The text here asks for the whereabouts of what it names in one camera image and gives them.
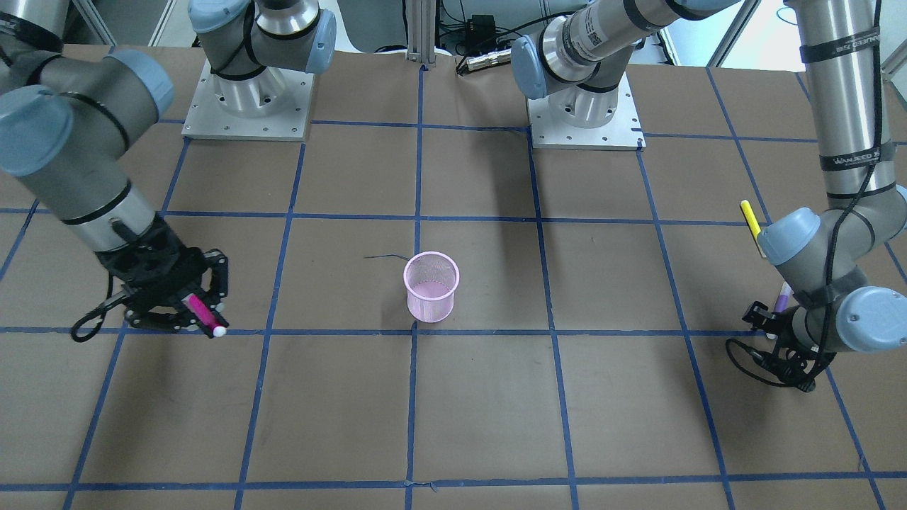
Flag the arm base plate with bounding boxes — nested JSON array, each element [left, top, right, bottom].
[[526, 75, 647, 151], [182, 62, 315, 142]]

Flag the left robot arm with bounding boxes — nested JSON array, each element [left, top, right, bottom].
[[511, 1, 905, 392]]

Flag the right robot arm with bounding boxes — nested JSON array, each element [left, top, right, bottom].
[[2, 1, 337, 342]]

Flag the black cable bundle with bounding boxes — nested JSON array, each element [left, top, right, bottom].
[[436, 0, 518, 57]]

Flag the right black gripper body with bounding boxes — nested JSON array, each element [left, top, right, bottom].
[[97, 216, 208, 311]]

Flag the purple pen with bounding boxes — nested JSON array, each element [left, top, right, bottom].
[[773, 281, 793, 314]]

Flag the pink pen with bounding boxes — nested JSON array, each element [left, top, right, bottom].
[[184, 294, 227, 338]]

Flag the yellow pen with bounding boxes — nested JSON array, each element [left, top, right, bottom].
[[739, 200, 767, 259]]

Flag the pink mesh cup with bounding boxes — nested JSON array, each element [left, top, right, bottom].
[[402, 251, 461, 323]]

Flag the aluminium frame post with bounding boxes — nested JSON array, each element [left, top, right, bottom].
[[404, 0, 438, 69]]

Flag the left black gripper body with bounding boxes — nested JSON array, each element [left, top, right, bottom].
[[743, 301, 823, 387]]

